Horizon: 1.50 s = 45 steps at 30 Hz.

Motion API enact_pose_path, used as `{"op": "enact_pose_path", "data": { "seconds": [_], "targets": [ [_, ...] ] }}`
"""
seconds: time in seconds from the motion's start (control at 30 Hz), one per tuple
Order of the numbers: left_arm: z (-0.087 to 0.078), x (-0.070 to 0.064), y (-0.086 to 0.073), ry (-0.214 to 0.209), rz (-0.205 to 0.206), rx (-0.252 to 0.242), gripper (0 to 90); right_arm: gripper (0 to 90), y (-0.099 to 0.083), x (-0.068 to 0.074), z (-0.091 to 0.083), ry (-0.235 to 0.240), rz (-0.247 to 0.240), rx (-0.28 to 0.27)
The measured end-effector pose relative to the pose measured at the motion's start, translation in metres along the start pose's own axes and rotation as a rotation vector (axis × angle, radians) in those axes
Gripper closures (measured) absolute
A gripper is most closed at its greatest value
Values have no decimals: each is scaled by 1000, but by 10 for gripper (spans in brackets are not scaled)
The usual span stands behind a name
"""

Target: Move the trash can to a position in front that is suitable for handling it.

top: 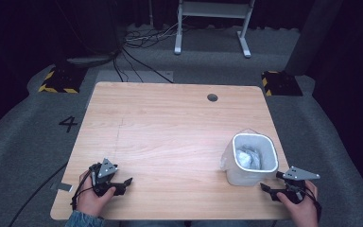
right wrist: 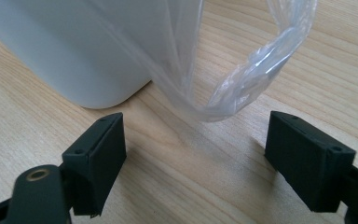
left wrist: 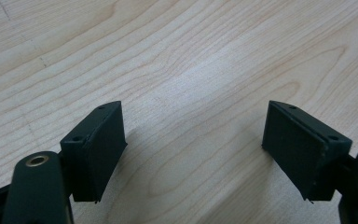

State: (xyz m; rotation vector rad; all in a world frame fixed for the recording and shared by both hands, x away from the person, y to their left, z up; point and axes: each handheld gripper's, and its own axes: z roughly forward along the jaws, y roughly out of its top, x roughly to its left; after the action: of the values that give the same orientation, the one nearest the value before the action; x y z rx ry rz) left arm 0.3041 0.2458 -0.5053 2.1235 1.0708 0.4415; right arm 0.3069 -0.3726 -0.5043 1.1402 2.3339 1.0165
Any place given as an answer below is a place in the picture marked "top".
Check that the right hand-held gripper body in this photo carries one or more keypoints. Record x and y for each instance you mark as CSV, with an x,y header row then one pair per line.
x,y
296,178

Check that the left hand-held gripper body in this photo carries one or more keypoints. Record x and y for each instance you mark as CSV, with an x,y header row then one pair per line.
x,y
107,170

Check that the person's right hand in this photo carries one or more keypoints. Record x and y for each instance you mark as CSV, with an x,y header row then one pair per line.
x,y
302,211

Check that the person's left hand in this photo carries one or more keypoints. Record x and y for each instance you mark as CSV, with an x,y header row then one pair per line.
x,y
91,200

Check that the crumpled white paper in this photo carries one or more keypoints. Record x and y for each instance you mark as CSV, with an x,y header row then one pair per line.
x,y
249,157

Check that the white trash bin with bag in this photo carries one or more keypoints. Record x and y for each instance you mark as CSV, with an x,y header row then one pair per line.
x,y
233,170

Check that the grey tape strip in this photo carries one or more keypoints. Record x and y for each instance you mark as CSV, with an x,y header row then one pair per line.
x,y
64,187

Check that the yellow black striped base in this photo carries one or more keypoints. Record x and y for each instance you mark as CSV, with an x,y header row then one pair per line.
x,y
61,80
280,83

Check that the grey floor plate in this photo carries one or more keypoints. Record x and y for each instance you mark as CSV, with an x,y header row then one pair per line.
x,y
138,76

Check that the white metal stand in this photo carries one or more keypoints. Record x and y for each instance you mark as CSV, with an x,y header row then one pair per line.
x,y
214,9

